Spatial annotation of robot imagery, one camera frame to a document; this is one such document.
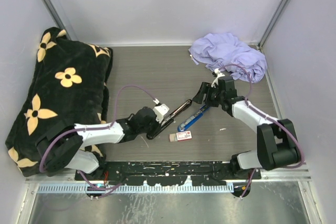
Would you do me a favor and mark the white cable duct strip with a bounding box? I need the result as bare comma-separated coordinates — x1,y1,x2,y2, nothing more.
37,183,234,194

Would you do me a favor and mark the lavender crumpled cloth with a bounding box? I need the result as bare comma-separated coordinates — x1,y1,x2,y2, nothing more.
189,33,267,83

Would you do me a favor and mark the black stapler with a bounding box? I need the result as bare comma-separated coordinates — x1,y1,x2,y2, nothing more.
146,99,192,140

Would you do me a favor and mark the purple cable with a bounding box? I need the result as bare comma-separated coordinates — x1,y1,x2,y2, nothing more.
217,63,307,198
39,84,161,198

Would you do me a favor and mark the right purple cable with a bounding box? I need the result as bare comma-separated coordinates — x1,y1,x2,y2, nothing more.
217,63,307,198

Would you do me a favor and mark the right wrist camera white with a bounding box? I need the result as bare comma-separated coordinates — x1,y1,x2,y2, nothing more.
211,68,225,88

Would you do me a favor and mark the black floral blanket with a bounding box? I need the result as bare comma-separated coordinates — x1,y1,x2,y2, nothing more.
5,27,113,177

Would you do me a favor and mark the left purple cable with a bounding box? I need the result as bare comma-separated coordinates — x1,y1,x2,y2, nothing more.
39,84,161,198

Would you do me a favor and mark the red white staple box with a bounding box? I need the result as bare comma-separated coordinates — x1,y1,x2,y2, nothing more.
169,131,192,142

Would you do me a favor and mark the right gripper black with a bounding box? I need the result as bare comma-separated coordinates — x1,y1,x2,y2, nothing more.
193,81,225,108

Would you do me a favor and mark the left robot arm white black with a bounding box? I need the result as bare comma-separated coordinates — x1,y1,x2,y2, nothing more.
36,103,169,180

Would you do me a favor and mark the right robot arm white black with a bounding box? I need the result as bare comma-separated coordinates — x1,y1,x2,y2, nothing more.
192,77,303,179

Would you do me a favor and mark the blue stapler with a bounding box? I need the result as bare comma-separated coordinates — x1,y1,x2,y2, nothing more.
177,105,209,132

